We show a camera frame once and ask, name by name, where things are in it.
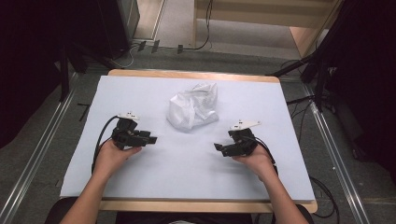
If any person's left hand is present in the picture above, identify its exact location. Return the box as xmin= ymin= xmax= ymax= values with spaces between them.
xmin=92 ymin=139 xmax=143 ymax=181

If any person's right hand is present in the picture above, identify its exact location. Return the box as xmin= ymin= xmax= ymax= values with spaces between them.
xmin=231 ymin=144 xmax=278 ymax=183

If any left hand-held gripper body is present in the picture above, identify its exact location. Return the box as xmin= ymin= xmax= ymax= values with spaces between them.
xmin=110 ymin=110 xmax=149 ymax=151

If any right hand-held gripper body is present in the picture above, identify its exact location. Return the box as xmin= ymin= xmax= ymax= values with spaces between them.
xmin=228 ymin=119 xmax=262 ymax=158

